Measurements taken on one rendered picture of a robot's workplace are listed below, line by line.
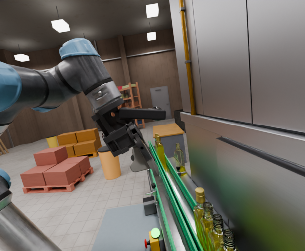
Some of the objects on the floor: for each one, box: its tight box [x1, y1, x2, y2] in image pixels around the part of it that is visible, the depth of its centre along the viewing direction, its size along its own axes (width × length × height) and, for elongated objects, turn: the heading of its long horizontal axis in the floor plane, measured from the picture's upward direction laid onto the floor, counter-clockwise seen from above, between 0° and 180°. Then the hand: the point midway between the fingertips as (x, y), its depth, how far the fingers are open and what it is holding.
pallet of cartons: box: [20, 146, 94, 194], centre depth 347 cm, size 128×102×72 cm
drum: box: [97, 145, 121, 180], centre depth 337 cm, size 42×41×65 cm
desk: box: [153, 123, 187, 163], centre depth 405 cm, size 67×131×70 cm, turn 42°
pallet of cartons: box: [57, 128, 102, 158], centre depth 522 cm, size 96×138×79 cm
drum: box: [46, 135, 58, 148], centre depth 682 cm, size 38×40×60 cm
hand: (155, 165), depth 42 cm, fingers open, 5 cm apart
